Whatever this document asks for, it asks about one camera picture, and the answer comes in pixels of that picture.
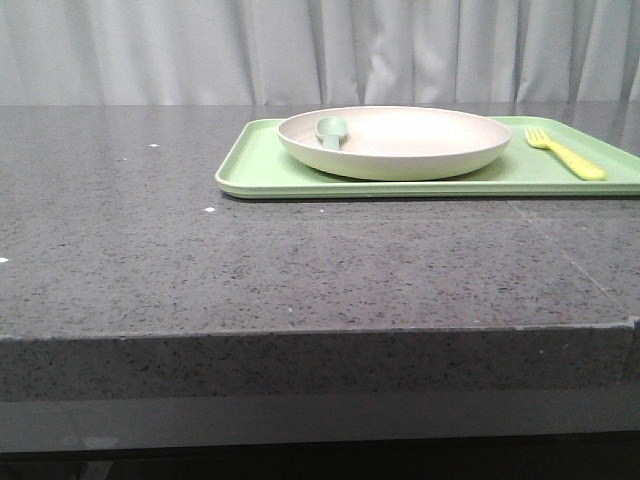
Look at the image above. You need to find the grey pleated curtain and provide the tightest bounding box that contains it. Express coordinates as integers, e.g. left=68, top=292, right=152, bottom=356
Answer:
left=1, top=1, right=639, bottom=105

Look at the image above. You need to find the yellow plastic fork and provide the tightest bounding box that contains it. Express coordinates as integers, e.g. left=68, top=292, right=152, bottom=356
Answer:
left=525, top=128, right=607, bottom=181

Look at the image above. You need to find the beige round plate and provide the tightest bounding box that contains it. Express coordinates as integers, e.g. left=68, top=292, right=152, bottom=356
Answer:
left=278, top=106, right=512, bottom=181

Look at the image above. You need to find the sage green spoon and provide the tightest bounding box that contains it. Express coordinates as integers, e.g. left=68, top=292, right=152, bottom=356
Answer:
left=315, top=116, right=348, bottom=150

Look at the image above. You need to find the light green plastic tray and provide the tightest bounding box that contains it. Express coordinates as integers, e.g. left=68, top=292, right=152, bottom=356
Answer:
left=215, top=116, right=639, bottom=200

